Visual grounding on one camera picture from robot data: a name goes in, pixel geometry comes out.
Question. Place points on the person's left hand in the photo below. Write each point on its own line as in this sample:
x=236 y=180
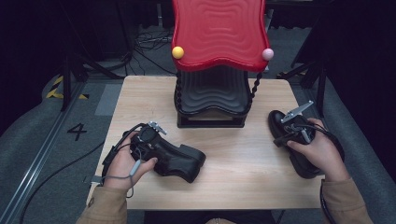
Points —
x=121 y=168

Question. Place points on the person's right hand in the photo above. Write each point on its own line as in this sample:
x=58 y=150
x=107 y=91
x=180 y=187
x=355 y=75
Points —
x=327 y=155

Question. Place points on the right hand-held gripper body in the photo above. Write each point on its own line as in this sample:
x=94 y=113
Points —
x=300 y=129

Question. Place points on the metal floor rail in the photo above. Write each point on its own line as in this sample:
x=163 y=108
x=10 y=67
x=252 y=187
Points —
x=34 y=161

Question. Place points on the red and black shoe rack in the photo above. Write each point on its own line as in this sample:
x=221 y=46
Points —
x=218 y=31

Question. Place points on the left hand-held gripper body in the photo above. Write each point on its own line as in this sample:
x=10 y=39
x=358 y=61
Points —
x=149 y=141

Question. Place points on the black leather shoe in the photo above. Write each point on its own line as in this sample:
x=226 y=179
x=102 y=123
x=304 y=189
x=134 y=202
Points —
x=277 y=123
x=184 y=161

